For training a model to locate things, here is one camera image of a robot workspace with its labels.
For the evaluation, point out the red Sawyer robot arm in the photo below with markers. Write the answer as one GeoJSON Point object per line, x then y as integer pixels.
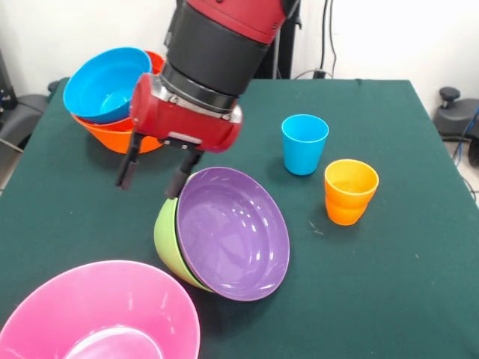
{"type": "Point", "coordinates": [221, 48]}

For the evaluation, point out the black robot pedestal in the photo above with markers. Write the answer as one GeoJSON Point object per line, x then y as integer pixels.
{"type": "Point", "coordinates": [290, 56]}

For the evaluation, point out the red bowl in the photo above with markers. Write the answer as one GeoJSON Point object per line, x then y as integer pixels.
{"type": "Point", "coordinates": [157, 61]}

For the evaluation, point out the orange cup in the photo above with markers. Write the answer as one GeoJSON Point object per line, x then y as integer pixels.
{"type": "Point", "coordinates": [350, 183]}
{"type": "Point", "coordinates": [346, 217]}

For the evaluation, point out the dark green table cloth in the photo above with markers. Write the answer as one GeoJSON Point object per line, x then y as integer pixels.
{"type": "Point", "coordinates": [374, 280]}

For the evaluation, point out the purple bowl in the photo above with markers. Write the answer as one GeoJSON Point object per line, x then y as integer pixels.
{"type": "Point", "coordinates": [232, 239]}

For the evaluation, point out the blue cup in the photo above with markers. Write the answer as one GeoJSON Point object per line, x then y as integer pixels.
{"type": "Point", "coordinates": [305, 149]}

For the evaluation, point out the small translucent blue bowl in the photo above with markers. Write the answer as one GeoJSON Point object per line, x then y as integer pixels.
{"type": "Point", "coordinates": [112, 101]}

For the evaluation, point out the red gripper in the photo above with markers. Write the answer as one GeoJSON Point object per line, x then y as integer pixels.
{"type": "Point", "coordinates": [187, 127]}

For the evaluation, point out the black chair base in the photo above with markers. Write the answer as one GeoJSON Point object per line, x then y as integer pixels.
{"type": "Point", "coordinates": [454, 116]}

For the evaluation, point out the black office chair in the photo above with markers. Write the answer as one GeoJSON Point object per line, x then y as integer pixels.
{"type": "Point", "coordinates": [22, 112]}

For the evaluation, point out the large blue bowl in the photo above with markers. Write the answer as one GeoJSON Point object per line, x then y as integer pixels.
{"type": "Point", "coordinates": [86, 86]}

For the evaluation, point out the orange bowl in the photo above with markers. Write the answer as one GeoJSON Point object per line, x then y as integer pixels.
{"type": "Point", "coordinates": [112, 142]}

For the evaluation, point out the pink bowl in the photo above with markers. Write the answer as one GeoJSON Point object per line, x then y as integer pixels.
{"type": "Point", "coordinates": [105, 299]}

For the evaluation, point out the green bowl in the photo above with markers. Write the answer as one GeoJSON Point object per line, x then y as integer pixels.
{"type": "Point", "coordinates": [166, 239]}

